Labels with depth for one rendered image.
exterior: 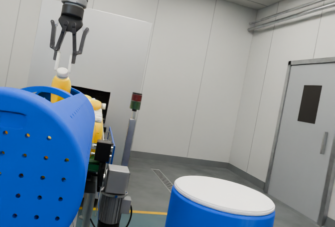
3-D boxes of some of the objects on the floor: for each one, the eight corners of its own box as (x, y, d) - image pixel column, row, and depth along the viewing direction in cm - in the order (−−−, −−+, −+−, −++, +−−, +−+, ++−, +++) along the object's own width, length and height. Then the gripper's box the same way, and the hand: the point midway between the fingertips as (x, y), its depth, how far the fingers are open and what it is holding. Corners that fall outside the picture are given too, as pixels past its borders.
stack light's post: (96, 298, 182) (129, 118, 180) (96, 293, 186) (129, 118, 184) (103, 298, 183) (136, 119, 181) (103, 294, 186) (135, 119, 185)
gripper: (47, -3, 102) (35, 66, 102) (96, 9, 105) (85, 76, 106) (51, 3, 109) (40, 68, 110) (97, 14, 113) (86, 76, 113)
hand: (64, 62), depth 108 cm, fingers closed on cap, 4 cm apart
